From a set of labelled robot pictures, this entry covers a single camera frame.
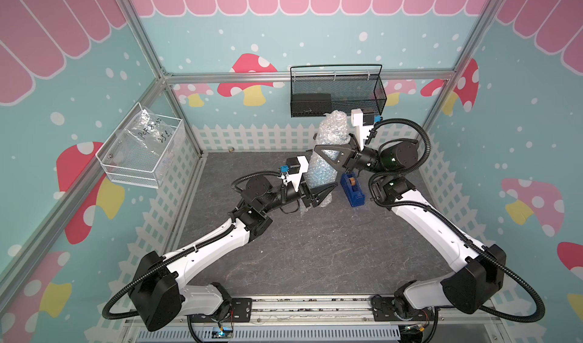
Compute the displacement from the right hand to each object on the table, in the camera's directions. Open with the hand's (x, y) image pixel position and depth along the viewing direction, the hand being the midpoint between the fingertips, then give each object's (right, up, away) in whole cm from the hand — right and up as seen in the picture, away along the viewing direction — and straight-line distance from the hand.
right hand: (316, 146), depth 53 cm
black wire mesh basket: (+4, +30, +44) cm, 54 cm away
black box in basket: (+1, +21, +36) cm, 42 cm away
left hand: (+5, -7, +8) cm, 12 cm away
